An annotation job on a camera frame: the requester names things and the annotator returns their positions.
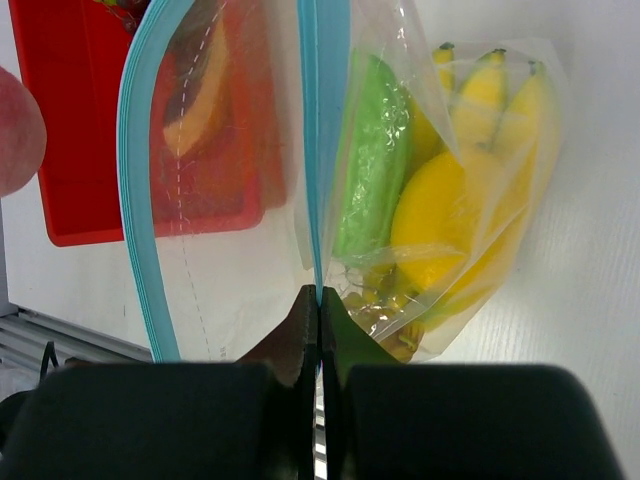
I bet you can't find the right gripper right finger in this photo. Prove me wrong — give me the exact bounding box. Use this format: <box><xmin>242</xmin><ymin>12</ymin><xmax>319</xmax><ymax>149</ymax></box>
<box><xmin>319</xmin><ymin>288</ymin><xmax>623</xmax><ymax>479</ymax></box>

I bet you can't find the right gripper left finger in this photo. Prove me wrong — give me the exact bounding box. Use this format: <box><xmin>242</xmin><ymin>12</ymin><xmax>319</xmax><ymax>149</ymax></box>
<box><xmin>1</xmin><ymin>286</ymin><xmax>318</xmax><ymax>479</ymax></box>

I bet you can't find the yellow lemon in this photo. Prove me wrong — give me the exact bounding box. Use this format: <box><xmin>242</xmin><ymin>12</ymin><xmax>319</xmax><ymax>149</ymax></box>
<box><xmin>390</xmin><ymin>152</ymin><xmax>486</xmax><ymax>291</ymax></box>

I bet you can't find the clear zip top bag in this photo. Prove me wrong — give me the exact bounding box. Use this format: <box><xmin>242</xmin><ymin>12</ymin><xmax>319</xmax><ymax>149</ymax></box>
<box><xmin>117</xmin><ymin>1</ymin><xmax>570</xmax><ymax>362</ymax></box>

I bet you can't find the green cucumber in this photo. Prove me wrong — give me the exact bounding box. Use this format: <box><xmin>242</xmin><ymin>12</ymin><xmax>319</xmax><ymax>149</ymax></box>
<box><xmin>333</xmin><ymin>49</ymin><xmax>410</xmax><ymax>265</ymax></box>

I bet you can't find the yellow banana bunch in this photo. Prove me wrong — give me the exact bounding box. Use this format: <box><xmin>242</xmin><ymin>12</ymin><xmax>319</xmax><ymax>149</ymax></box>
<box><xmin>344</xmin><ymin>41</ymin><xmax>561</xmax><ymax>361</ymax></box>

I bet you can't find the pink peach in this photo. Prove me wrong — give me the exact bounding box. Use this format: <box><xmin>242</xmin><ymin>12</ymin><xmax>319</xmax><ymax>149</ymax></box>
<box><xmin>0</xmin><ymin>68</ymin><xmax>47</xmax><ymax>197</ymax></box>

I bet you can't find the red plastic tray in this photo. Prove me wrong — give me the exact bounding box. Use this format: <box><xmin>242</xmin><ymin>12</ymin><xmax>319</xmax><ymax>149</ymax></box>
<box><xmin>9</xmin><ymin>1</ymin><xmax>287</xmax><ymax>247</ymax></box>

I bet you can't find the dark grapes bunch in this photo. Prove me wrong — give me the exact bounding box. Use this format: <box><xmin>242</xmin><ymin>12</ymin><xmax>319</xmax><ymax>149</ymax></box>
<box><xmin>95</xmin><ymin>0</ymin><xmax>151</xmax><ymax>35</ymax></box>

